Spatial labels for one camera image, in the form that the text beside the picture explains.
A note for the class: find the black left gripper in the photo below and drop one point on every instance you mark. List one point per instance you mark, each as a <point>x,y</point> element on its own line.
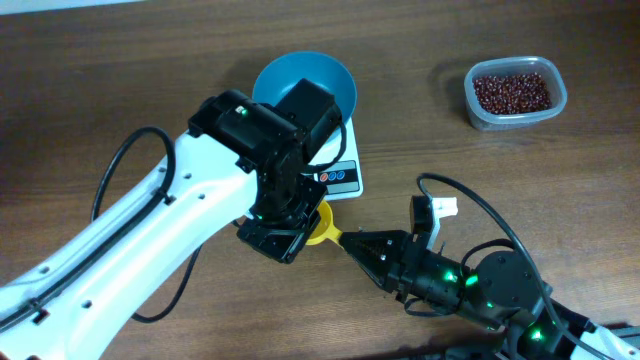
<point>290,251</point>

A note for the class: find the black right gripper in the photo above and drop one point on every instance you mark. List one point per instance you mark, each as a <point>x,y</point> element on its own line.
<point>402,281</point>

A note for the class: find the yellow plastic measuring scoop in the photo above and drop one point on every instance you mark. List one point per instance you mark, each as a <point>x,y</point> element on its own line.
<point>325,229</point>

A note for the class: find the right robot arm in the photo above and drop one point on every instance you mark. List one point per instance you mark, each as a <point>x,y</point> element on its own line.
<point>500,292</point>

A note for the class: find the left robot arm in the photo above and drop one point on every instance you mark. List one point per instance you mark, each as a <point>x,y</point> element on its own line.
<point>239,160</point>

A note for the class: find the white digital kitchen scale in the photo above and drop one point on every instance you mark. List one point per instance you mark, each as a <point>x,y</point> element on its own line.
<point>344,179</point>

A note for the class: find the blue plastic bowl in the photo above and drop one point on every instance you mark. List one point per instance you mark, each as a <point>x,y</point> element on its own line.
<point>283,73</point>

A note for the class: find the clear plastic bean container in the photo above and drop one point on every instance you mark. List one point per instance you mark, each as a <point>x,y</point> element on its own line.
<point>511,66</point>

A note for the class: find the red beans pile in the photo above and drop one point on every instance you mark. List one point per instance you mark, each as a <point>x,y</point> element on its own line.
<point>512,94</point>

